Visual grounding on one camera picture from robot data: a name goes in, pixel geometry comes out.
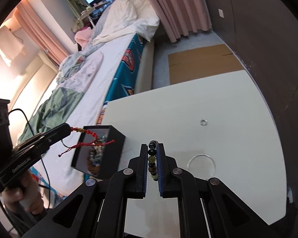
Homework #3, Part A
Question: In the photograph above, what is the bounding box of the pink curtain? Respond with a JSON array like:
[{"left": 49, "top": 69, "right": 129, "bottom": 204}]
[
  {"left": 148, "top": 0, "right": 212, "bottom": 43},
  {"left": 13, "top": 0, "right": 69, "bottom": 65}
]

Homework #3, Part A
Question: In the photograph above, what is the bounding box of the black cable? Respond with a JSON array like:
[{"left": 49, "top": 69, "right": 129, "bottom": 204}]
[{"left": 7, "top": 108, "right": 53, "bottom": 210}]

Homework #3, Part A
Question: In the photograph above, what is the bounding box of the green and black bead bracelet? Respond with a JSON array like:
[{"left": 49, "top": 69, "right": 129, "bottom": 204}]
[{"left": 147, "top": 140, "right": 160, "bottom": 181}]

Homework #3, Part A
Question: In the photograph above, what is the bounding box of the green agate bead bracelet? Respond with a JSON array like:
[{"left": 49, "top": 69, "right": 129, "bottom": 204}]
[{"left": 86, "top": 134, "right": 109, "bottom": 175}]

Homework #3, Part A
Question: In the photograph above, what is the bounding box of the bed with white blanket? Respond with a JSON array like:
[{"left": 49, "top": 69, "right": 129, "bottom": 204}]
[{"left": 31, "top": 33, "right": 150, "bottom": 196}]

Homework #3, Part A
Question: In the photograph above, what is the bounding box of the black jewelry box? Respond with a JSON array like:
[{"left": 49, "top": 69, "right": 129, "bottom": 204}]
[{"left": 71, "top": 125, "right": 126, "bottom": 180}]

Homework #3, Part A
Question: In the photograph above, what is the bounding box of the cardboard sheet on floor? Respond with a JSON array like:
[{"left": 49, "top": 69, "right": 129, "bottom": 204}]
[{"left": 168, "top": 44, "right": 244, "bottom": 85}]

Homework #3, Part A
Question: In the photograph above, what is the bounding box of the white printed shirt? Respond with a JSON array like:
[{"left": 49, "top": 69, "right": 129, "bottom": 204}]
[{"left": 57, "top": 51, "right": 104, "bottom": 93}]

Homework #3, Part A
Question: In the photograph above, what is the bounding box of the left pink curtain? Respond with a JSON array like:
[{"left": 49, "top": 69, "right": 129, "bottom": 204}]
[{"left": 13, "top": 0, "right": 69, "bottom": 65}]

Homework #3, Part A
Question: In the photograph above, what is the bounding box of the white duvet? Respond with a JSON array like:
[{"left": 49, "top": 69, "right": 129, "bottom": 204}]
[{"left": 92, "top": 0, "right": 160, "bottom": 45}]

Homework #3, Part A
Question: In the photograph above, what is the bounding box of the person's left hand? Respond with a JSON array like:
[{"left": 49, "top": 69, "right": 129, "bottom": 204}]
[{"left": 2, "top": 170, "right": 45, "bottom": 215}]

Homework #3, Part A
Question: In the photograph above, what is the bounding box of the white wall socket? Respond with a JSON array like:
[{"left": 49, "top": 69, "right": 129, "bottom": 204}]
[{"left": 218, "top": 9, "right": 224, "bottom": 18}]

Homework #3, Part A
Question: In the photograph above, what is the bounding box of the pink plush toy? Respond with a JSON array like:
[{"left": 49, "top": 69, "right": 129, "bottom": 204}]
[{"left": 74, "top": 27, "right": 92, "bottom": 49}]

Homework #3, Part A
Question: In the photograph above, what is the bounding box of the green striped cloth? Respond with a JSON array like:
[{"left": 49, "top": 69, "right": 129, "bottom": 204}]
[{"left": 17, "top": 87, "right": 84, "bottom": 144}]

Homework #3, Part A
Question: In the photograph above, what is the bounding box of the silver bangle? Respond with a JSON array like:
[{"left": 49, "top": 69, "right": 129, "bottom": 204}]
[{"left": 187, "top": 154, "right": 216, "bottom": 180}]

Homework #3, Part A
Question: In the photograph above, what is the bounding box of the red string bracelet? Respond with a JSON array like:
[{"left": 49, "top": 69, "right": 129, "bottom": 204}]
[{"left": 58, "top": 126, "right": 116, "bottom": 158}]

